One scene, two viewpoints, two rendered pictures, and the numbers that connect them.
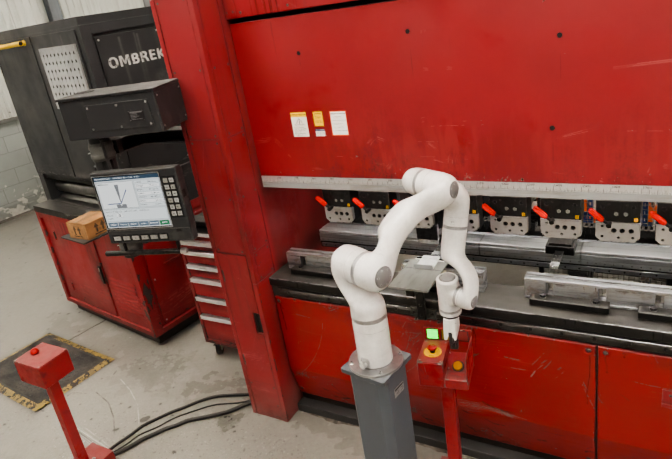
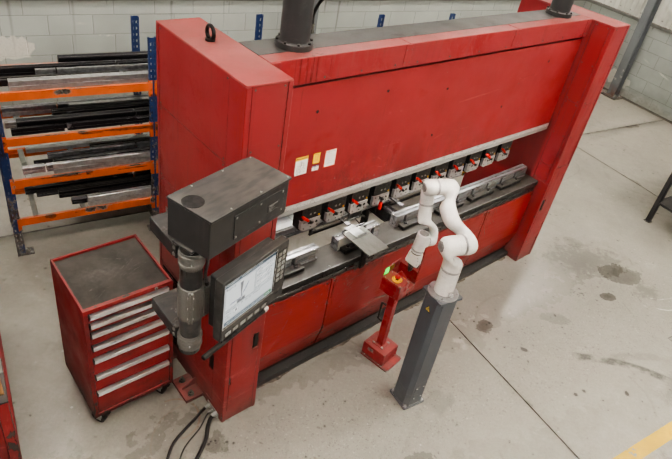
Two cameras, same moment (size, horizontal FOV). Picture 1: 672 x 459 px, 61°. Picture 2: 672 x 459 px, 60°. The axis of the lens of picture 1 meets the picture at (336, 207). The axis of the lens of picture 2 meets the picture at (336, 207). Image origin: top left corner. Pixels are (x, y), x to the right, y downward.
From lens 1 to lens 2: 3.49 m
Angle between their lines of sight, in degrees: 69
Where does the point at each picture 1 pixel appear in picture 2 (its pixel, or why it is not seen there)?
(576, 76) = (446, 108)
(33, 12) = not seen: outside the picture
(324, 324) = (292, 309)
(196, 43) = (283, 122)
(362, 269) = (474, 245)
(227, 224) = not seen: hidden behind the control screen
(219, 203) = not seen: hidden behind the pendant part
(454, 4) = (414, 74)
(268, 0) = (310, 73)
